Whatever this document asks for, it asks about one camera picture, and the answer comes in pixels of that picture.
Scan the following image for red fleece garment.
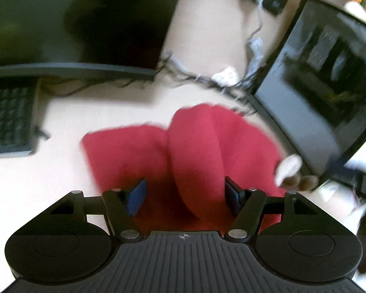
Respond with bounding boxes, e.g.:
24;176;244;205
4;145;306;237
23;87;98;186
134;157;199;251
81;104;284;234

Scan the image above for crumpled white tissue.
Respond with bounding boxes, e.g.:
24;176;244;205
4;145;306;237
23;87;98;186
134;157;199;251
212;66;239;87

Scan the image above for black mechanical keyboard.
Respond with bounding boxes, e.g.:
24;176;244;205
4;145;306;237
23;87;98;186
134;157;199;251
0;77;40;157

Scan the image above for black curved monitor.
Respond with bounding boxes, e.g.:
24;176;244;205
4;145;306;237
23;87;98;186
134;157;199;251
0;0;178;80

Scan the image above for black tangled cables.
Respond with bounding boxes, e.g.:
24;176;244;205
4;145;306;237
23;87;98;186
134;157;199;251
152;52;263;116

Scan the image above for white power cable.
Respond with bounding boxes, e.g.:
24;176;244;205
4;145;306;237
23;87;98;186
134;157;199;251
243;0;267;77

